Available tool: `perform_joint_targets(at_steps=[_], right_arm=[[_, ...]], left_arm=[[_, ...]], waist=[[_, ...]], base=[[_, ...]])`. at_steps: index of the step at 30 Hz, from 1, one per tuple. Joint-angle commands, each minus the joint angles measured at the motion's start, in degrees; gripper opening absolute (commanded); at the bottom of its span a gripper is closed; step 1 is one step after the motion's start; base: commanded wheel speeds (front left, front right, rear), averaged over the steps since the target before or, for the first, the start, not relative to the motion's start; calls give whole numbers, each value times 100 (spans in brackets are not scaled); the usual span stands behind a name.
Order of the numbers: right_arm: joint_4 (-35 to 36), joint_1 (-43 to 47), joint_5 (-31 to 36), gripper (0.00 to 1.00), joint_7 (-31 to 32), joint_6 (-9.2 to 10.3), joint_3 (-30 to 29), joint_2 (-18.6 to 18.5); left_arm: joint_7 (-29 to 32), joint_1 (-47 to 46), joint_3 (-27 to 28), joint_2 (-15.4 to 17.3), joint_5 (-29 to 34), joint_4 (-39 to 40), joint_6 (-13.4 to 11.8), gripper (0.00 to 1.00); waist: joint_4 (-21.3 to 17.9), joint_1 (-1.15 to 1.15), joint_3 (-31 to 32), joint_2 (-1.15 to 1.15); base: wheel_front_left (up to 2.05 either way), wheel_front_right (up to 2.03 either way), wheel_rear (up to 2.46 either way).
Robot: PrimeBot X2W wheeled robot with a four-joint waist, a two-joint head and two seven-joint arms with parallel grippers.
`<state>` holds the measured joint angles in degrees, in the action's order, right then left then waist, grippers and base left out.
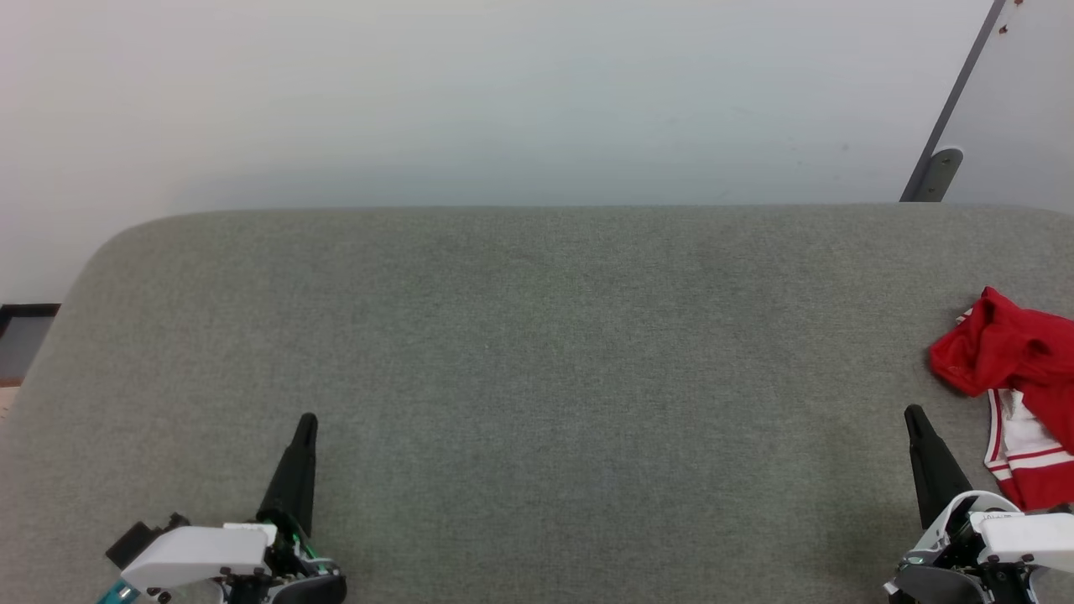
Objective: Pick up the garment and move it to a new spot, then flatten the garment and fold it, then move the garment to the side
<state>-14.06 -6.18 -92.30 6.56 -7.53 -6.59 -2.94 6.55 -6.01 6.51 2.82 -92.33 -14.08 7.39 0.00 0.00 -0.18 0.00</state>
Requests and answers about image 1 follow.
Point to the grey wall bracket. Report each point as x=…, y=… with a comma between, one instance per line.
x=940, y=172

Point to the dark grey wall strip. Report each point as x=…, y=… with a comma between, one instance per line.
x=965, y=75

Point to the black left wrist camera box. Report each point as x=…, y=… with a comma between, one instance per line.
x=134, y=541

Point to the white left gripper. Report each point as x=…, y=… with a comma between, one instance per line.
x=201, y=554

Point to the red basketball jersey white trim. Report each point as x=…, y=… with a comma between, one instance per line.
x=1015, y=352

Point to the grey fabric sofa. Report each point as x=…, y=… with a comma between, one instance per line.
x=537, y=352

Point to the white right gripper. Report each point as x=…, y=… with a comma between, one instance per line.
x=1024, y=537

